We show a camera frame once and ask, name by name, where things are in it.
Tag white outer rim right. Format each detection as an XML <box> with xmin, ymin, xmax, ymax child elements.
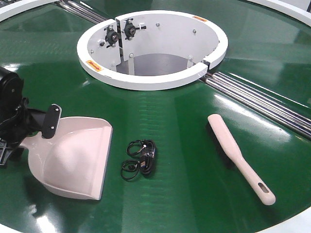
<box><xmin>249</xmin><ymin>0</ymin><xmax>311</xmax><ymax>27</ymax></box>

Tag black right flange bearing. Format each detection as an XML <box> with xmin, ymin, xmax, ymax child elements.
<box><xmin>122</xmin><ymin>18</ymin><xmax>147</xmax><ymax>40</ymax></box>

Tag beige hand brush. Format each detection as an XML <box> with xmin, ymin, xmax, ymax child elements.
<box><xmin>207</xmin><ymin>114</ymin><xmax>276</xmax><ymax>205</ymax></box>

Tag steel rollers top left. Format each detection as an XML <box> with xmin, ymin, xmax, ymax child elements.
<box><xmin>57</xmin><ymin>0</ymin><xmax>108</xmax><ymax>24</ymax></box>

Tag yellow warning sticker rear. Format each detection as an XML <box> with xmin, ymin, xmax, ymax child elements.
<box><xmin>192</xmin><ymin>16</ymin><xmax>207</xmax><ymax>22</ymax></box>

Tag steel rollers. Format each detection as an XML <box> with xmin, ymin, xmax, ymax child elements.
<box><xmin>200</xmin><ymin>72</ymin><xmax>311</xmax><ymax>139</ymax></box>
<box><xmin>57</xmin><ymin>0</ymin><xmax>108</xmax><ymax>24</ymax></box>

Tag yellow warning sticker front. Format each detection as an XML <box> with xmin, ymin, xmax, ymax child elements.
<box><xmin>86</xmin><ymin>60</ymin><xmax>103</xmax><ymax>72</ymax></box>

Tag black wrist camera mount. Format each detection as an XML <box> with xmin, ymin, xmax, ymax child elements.
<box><xmin>28</xmin><ymin>104</ymin><xmax>62</xmax><ymax>139</ymax></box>

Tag white inner conveyor ring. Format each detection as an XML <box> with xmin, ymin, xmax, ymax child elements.
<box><xmin>77</xmin><ymin>10</ymin><xmax>229</xmax><ymax>91</ymax></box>

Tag yellow warning sticker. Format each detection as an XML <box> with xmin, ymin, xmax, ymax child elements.
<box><xmin>86</xmin><ymin>60</ymin><xmax>103</xmax><ymax>72</ymax></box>
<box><xmin>192</xmin><ymin>16</ymin><xmax>207</xmax><ymax>22</ymax></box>

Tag beige plastic dustpan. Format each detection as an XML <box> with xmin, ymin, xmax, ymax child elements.
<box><xmin>20</xmin><ymin>116</ymin><xmax>113</xmax><ymax>200</ymax></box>

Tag white outer rim left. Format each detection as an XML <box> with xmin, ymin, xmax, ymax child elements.
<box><xmin>0</xmin><ymin>0</ymin><xmax>56</xmax><ymax>21</ymax></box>

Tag black left flange bearing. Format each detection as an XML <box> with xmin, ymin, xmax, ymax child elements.
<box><xmin>105</xmin><ymin>25</ymin><xmax>119</xmax><ymax>48</ymax></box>

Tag steel rollers right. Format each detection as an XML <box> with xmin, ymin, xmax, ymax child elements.
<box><xmin>200</xmin><ymin>72</ymin><xmax>311</xmax><ymax>139</ymax></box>

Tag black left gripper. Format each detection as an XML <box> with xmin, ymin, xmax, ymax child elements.
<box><xmin>0</xmin><ymin>97</ymin><xmax>31</xmax><ymax>167</ymax></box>

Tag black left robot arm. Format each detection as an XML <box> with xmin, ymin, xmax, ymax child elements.
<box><xmin>0</xmin><ymin>67</ymin><xmax>29</xmax><ymax>167</ymax></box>

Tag black usb cable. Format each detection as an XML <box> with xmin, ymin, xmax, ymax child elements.
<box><xmin>121</xmin><ymin>139</ymin><xmax>157</xmax><ymax>181</ymax></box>

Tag black flange bearing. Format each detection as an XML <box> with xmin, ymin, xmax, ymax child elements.
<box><xmin>122</xmin><ymin>18</ymin><xmax>147</xmax><ymax>40</ymax></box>
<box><xmin>105</xmin><ymin>25</ymin><xmax>119</xmax><ymax>48</ymax></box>

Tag white rim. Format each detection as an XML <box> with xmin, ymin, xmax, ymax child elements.
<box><xmin>0</xmin><ymin>0</ymin><xmax>56</xmax><ymax>21</ymax></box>
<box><xmin>249</xmin><ymin>0</ymin><xmax>311</xmax><ymax>27</ymax></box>

